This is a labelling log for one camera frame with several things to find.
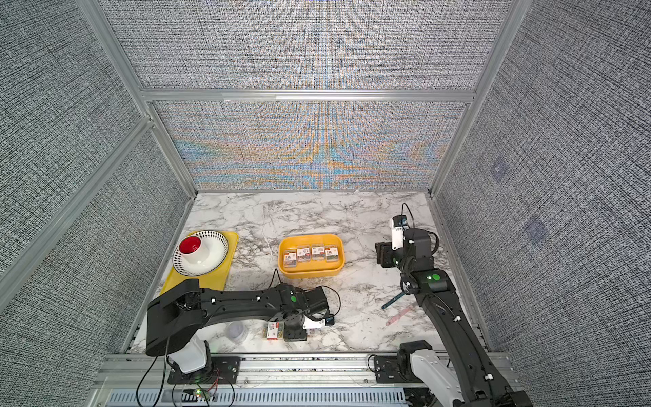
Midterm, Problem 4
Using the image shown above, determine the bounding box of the rectangular paper clip box two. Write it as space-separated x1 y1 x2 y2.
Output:
264 322 284 341

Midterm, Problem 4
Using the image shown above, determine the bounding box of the yellow plastic storage box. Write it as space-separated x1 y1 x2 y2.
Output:
278 233 345 279

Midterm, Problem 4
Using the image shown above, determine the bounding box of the rectangular paper clip box three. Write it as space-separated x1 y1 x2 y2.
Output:
282 249 298 269

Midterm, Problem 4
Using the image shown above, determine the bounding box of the rectangular paper clip box four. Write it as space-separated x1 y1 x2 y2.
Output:
297 245 312 262

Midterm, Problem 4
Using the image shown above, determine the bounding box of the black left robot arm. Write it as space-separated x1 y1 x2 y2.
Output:
145 279 335 375

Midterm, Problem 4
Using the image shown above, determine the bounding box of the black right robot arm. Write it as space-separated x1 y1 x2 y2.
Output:
376 227 532 406

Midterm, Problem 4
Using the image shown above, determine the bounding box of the rectangular paper clip box seven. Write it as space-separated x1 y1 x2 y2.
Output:
325 245 340 262

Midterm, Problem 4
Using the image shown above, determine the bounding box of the rectangular paper clip box six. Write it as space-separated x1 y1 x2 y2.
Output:
311 244 326 261

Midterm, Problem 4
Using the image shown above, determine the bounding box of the yellow flat tray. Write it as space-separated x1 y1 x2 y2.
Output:
159 231 239 295

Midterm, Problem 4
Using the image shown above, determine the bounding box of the white cup red inside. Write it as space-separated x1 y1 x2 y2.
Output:
179 236 207 264

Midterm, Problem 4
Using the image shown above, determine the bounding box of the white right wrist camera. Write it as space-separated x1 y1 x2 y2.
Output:
390 215 408 250

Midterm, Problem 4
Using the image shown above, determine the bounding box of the green handled fork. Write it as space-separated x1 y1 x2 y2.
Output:
381 293 405 310

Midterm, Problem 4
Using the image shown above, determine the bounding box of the pink handled fork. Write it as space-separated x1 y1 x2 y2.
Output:
386 305 415 327

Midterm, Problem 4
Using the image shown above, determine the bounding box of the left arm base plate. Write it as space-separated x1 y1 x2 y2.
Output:
167 356 242 385

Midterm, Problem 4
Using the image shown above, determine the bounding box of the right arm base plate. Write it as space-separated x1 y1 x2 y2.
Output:
368 354 410 384

